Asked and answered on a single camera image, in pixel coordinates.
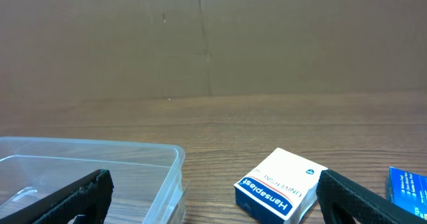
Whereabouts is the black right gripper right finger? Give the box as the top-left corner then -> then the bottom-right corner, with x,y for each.
316,169 -> 426,224

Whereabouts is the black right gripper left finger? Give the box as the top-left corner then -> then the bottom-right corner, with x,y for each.
1,169 -> 114,224

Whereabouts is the blue Vicks lozenges box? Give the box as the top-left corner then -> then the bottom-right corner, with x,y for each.
386,167 -> 427,220

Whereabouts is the white blue Hansaplast box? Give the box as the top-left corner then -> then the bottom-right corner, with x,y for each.
234,148 -> 327,224

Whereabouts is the clear plastic container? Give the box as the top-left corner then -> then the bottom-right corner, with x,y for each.
1,137 -> 186,224

